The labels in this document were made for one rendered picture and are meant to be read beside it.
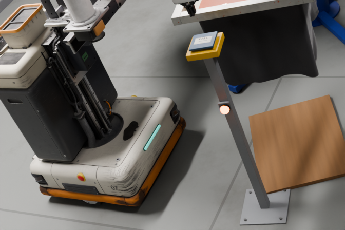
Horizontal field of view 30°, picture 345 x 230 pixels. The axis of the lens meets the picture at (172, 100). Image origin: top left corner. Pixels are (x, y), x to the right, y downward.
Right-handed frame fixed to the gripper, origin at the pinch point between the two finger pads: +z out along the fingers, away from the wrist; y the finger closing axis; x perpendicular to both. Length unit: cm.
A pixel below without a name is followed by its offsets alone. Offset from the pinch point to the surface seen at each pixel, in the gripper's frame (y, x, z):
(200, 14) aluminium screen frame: -4.1, 17.2, 12.6
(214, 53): 5.4, -6.5, 16.4
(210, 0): -3.8, 32.4, 15.4
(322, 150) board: 25, 33, 109
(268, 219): 3, -9, 110
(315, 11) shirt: 34, 56, 44
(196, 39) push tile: -2.8, 1.3, 13.8
